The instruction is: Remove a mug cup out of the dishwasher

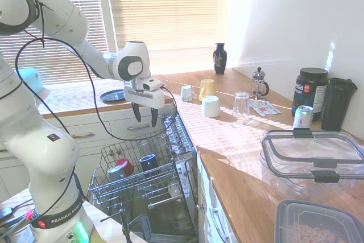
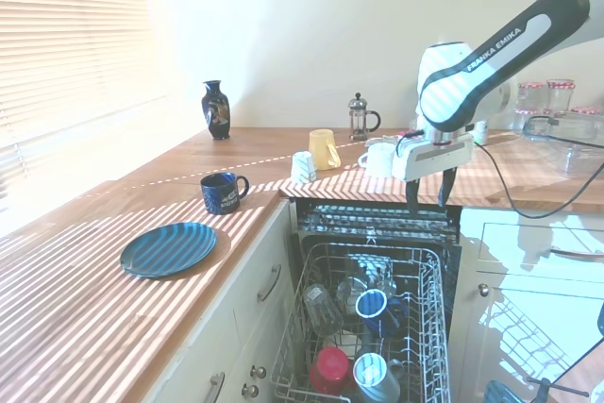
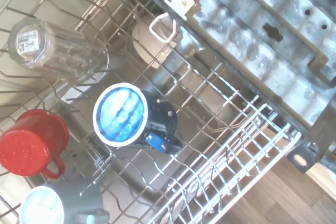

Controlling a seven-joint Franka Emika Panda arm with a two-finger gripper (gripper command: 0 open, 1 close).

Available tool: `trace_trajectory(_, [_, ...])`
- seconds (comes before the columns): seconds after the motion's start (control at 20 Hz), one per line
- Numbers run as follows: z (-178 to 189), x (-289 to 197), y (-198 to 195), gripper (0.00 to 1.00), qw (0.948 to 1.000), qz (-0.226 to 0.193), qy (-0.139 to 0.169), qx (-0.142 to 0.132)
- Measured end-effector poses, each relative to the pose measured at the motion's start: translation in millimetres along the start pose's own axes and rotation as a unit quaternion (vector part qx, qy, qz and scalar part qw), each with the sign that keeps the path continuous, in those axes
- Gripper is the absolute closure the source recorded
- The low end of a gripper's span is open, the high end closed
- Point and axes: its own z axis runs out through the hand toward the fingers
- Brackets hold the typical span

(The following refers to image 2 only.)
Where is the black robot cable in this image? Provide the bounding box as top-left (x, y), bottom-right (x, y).
top-left (471, 114), bottom-right (604, 219)

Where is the glass jar red lid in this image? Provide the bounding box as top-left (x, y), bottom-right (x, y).
top-left (512, 108), bottom-right (542, 133)
top-left (568, 104), bottom-right (604, 126)
top-left (545, 77), bottom-right (578, 114)
top-left (516, 80), bottom-right (548, 114)

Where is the grey mug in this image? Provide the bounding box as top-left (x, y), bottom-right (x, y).
top-left (352, 352), bottom-right (407, 403)

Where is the clear glass baking dish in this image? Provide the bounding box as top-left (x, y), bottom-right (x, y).
top-left (521, 113), bottom-right (604, 173)

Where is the dark blue painted vase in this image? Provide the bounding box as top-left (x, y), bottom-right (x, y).
top-left (201, 79), bottom-right (232, 142)

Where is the clear drinking glass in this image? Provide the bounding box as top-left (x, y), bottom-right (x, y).
top-left (347, 254), bottom-right (397, 300)

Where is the glass French press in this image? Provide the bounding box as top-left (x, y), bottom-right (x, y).
top-left (347, 92), bottom-right (381, 141)

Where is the blue plate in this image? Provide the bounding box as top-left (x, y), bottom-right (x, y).
top-left (119, 222), bottom-right (218, 280)

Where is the dark blue printed mug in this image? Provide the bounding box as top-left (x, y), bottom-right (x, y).
top-left (199, 172), bottom-right (250, 216)

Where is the small white striped cup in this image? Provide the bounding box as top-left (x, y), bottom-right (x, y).
top-left (290, 150), bottom-right (318, 184)

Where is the metal drawer handle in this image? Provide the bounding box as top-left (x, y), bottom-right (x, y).
top-left (549, 245), bottom-right (604, 260)
top-left (207, 372), bottom-right (227, 403)
top-left (257, 264), bottom-right (283, 303)

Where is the blue mug white inside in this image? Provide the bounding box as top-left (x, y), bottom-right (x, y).
top-left (354, 289), bottom-right (407, 334)

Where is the red plastic cup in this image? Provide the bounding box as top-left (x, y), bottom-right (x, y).
top-left (309, 346), bottom-right (353, 395)

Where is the white window blind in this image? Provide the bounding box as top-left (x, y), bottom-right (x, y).
top-left (0, 0), bottom-right (169, 187)

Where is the white wire dishwasher rack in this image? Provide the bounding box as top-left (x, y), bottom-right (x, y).
top-left (269, 242), bottom-right (452, 403)

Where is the yellow mug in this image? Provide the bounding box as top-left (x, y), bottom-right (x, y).
top-left (308, 128), bottom-right (342, 171)

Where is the clear glass tumbler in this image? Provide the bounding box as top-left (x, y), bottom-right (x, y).
top-left (303, 283), bottom-right (344, 336)

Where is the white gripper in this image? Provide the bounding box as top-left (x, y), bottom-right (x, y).
top-left (391, 131), bottom-right (475, 214)

